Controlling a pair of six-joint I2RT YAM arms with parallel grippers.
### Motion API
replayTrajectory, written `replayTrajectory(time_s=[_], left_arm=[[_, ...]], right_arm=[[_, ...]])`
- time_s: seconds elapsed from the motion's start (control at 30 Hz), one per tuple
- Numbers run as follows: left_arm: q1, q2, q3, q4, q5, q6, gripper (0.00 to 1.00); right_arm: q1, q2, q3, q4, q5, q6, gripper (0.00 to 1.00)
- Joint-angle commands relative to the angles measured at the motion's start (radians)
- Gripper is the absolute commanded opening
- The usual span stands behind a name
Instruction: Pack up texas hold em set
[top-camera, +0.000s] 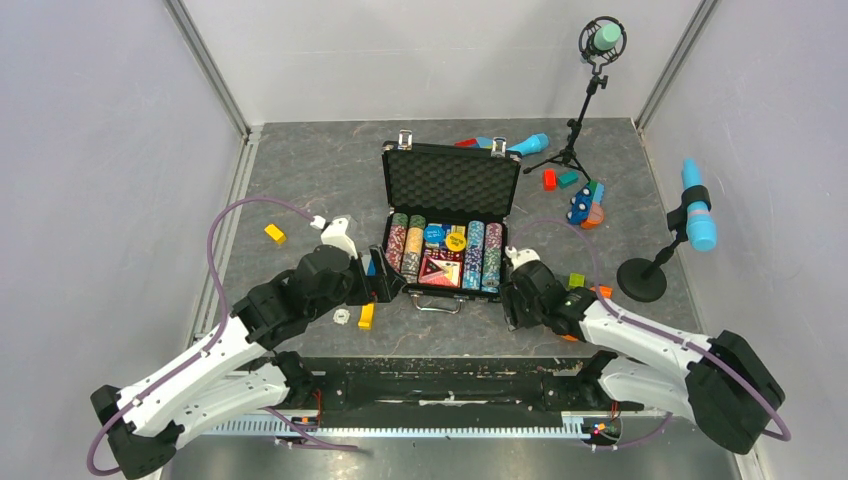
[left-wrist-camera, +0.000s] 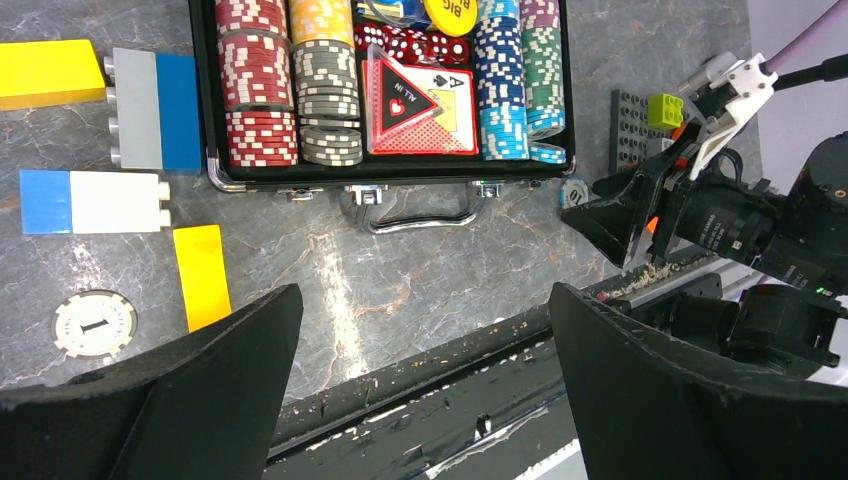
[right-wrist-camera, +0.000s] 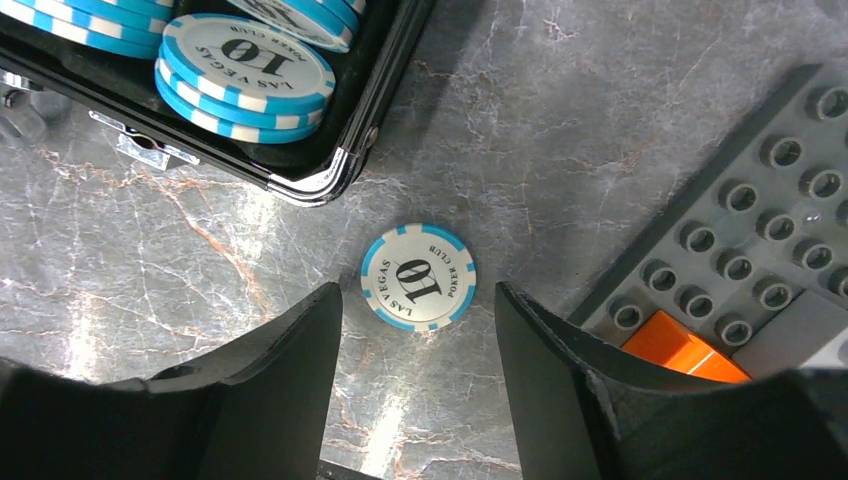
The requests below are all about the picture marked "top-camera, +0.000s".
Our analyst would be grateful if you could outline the grey poker chip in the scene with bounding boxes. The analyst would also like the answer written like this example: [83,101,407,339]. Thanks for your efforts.
[332,308,351,325]

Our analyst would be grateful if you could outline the blue round button chip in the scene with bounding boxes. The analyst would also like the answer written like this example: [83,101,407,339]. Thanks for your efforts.
[424,223,446,248]

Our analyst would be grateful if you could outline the yellow round button chip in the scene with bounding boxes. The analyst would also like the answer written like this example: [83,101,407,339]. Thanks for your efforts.
[444,232,467,252]

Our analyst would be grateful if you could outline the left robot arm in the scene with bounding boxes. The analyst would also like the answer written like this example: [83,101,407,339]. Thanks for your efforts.
[90,217,406,479]

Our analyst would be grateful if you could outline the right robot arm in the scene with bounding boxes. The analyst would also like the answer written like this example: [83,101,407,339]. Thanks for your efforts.
[500,247,786,455]

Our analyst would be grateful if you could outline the red chip row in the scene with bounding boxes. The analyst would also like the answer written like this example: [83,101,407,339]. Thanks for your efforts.
[385,212,409,272]

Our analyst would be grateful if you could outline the yellow long block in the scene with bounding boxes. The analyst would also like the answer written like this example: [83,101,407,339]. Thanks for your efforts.
[357,303,376,331]

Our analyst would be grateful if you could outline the red playing card deck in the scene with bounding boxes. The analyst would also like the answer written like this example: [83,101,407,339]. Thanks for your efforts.
[418,260,463,288]

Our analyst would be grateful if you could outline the lime lego brick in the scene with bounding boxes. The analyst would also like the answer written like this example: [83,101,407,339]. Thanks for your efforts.
[568,272,586,289]

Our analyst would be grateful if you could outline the green purple chip row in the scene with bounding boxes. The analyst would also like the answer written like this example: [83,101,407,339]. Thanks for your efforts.
[481,223,503,293]

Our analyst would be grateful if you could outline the red dice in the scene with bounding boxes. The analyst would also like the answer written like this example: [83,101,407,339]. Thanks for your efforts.
[422,248,464,262]

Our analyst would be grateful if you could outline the yellow cube block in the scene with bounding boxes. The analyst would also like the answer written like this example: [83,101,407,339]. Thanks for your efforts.
[264,224,287,245]

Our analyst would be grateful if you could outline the orange curved track piece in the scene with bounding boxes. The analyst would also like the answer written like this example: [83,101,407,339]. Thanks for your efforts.
[562,285,613,342]

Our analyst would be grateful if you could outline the blue chip row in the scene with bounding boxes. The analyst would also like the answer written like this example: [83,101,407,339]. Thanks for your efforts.
[461,220,485,290]

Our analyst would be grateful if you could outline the black poker case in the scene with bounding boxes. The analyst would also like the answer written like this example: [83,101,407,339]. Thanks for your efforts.
[382,130,522,303]

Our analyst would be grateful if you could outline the blue toy car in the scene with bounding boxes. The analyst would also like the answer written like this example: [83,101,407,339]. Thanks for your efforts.
[566,181,605,230]

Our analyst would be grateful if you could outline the blue microphone on stand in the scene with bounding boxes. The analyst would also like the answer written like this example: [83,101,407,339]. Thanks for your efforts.
[616,158,718,303]

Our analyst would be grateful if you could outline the teal small block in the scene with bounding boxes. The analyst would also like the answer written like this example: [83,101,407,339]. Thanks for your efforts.
[557,171,580,189]

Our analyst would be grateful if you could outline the red small block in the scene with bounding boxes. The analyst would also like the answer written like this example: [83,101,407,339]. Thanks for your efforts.
[543,169,558,191]

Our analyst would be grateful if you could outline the blue toy microphone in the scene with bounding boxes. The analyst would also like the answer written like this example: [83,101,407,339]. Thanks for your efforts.
[507,133,550,157]

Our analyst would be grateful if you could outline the red blue flat blocks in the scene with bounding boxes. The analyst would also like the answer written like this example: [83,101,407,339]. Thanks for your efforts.
[455,137,494,149]

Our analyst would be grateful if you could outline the green microphone on tripod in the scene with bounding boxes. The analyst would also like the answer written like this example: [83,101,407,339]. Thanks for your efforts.
[522,15,627,183]

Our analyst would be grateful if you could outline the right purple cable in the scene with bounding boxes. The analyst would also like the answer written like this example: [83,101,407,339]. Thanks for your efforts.
[507,218,792,453]

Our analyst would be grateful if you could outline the purple cable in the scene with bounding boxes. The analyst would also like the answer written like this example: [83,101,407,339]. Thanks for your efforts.
[86,195,363,477]
[507,218,792,453]

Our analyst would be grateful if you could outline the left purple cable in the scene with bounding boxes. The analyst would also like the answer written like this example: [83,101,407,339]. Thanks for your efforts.
[86,195,363,477]

